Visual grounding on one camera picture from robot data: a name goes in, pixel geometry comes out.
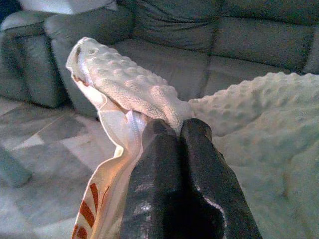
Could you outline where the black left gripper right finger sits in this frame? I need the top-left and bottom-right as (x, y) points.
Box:
(179, 118), (262, 239)

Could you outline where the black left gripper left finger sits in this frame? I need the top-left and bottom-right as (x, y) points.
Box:
(119, 119), (190, 239)

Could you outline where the beige bumpy pillow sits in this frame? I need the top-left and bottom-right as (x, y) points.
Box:
(66, 36), (319, 239)

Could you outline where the green leather sofa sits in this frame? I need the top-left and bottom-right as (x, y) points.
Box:
(0, 0), (319, 120)

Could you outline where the white cloth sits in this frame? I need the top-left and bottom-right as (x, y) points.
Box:
(19, 0), (118, 15)

